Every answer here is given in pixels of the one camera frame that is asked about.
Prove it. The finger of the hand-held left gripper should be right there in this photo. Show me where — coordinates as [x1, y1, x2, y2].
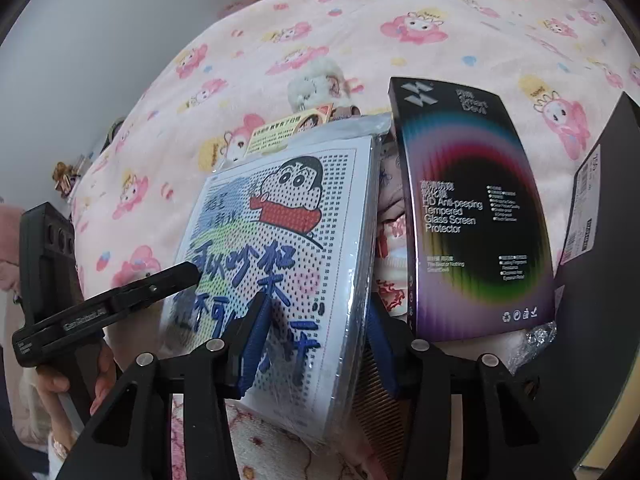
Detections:
[110, 261, 202, 313]

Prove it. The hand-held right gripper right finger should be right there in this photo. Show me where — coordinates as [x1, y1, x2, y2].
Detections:
[367, 302, 578, 480]

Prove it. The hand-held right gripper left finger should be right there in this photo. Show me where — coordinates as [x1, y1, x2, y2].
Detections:
[55, 291, 275, 480]

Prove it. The brown wooden comb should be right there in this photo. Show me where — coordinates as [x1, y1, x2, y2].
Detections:
[345, 340, 418, 466]

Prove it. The pink patterned packet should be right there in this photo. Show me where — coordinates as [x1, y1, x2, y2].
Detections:
[375, 130, 416, 322]

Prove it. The cartoon bead kit packet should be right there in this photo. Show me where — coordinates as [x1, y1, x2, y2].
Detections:
[161, 102, 396, 456]

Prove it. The black screen protector box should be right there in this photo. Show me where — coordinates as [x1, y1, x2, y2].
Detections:
[389, 76, 557, 343]

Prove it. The black storage box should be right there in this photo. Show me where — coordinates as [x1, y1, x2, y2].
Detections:
[552, 92, 640, 472]

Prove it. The person's left hand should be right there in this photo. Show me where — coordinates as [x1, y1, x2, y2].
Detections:
[35, 342, 121, 442]

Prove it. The small brown toy figure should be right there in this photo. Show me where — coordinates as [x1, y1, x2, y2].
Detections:
[51, 160, 89, 197]

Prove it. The clear plastic wrapper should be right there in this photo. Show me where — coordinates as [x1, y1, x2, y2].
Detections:
[505, 322, 559, 367]

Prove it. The white plush toy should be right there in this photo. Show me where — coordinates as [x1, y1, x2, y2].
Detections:
[287, 57, 362, 117]

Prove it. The pink printed blanket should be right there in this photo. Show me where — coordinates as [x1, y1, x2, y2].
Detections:
[70, 0, 640, 480]

